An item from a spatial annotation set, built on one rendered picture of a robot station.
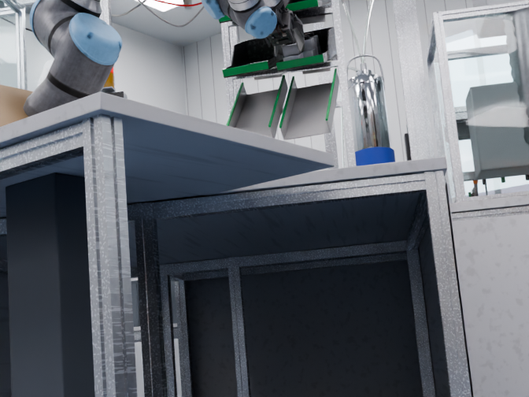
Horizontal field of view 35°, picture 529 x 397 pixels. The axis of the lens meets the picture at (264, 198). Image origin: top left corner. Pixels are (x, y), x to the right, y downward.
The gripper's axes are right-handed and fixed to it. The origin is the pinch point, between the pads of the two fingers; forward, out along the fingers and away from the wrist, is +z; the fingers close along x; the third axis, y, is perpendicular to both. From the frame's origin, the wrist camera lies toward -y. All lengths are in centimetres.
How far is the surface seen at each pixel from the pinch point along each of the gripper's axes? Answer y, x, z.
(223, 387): 25, -81, 170
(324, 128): 23.2, 7.3, 8.5
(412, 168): 44, 30, 4
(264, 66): 6.9, -7.1, -1.9
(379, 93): -43, 11, 73
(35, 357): 99, -42, -26
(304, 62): 5.8, 3.5, 0.5
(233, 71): 6.7, -15.9, -2.1
